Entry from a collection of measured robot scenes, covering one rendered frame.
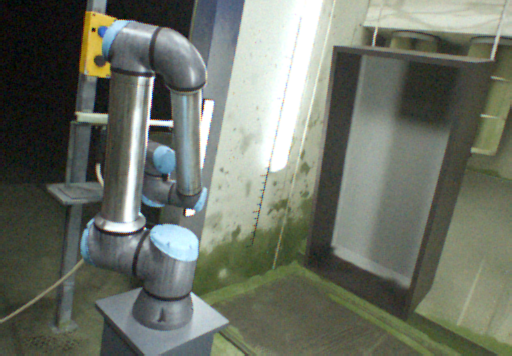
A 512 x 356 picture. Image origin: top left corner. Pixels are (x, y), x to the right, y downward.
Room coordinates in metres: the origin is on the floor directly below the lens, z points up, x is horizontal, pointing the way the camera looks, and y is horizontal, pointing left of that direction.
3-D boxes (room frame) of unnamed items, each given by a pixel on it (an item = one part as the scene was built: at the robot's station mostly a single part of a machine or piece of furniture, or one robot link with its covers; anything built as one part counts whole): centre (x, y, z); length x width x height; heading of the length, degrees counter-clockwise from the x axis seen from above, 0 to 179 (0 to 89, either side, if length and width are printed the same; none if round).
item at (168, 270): (1.10, 0.20, 0.83); 0.17 x 0.15 x 0.18; 85
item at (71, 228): (1.73, 0.81, 0.82); 0.06 x 0.06 x 1.64; 51
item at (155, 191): (1.36, 0.33, 0.96); 0.12 x 0.09 x 0.12; 85
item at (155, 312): (1.10, 0.19, 0.69); 0.19 x 0.19 x 0.10
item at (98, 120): (1.71, 0.59, 1.05); 0.49 x 0.05 x 0.23; 141
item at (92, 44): (1.70, 0.77, 1.42); 0.12 x 0.06 x 0.26; 141
